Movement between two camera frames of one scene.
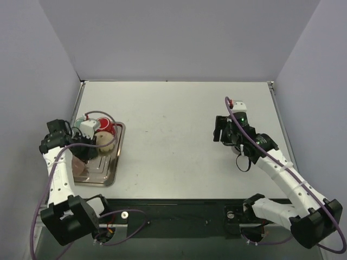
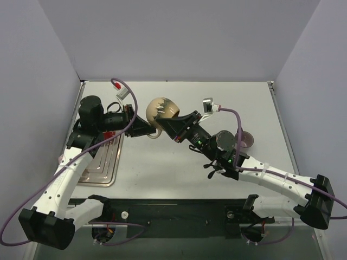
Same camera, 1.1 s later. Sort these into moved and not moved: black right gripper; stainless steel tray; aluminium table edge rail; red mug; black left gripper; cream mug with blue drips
Moved: red mug; black left gripper; black right gripper; cream mug with blue drips
Not moved: aluminium table edge rail; stainless steel tray
